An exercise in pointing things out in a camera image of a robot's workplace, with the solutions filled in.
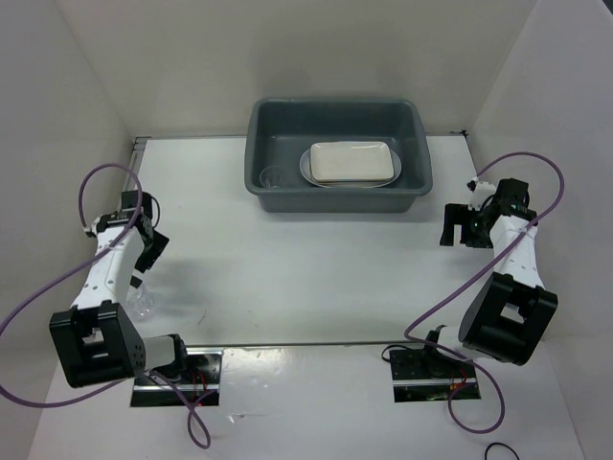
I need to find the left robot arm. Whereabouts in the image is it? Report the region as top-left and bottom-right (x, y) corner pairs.
(49, 191), (191, 388)

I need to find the clear glass cup front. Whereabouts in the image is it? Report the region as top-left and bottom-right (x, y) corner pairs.
(125, 284), (154, 320)

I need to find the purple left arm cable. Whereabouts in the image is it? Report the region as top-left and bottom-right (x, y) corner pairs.
(0, 163), (216, 449)

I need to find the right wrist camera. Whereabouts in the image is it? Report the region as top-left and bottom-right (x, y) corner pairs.
(466, 177), (496, 211)

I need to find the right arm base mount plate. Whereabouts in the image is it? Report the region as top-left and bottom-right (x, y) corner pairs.
(381, 344), (481, 403)

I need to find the clear glass cup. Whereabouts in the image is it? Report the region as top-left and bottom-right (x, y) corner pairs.
(259, 165), (290, 189)
(125, 284), (154, 320)

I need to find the large oval white plate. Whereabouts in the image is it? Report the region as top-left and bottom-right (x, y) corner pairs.
(300, 143), (402, 178)

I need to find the black cable loop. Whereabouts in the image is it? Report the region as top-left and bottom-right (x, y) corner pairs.
(484, 443), (521, 460)

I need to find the rectangular white plate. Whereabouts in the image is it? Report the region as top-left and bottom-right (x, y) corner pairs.
(308, 141), (395, 183)
(305, 176), (397, 189)

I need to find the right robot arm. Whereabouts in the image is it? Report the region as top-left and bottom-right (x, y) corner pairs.
(440, 178), (558, 365)

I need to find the grey plastic bin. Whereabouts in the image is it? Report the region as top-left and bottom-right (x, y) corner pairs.
(244, 97), (433, 214)

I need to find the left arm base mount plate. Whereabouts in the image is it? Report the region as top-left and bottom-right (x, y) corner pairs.
(130, 346), (223, 408)

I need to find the aluminium table edge rail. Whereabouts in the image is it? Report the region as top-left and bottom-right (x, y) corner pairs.
(122, 137), (148, 192)

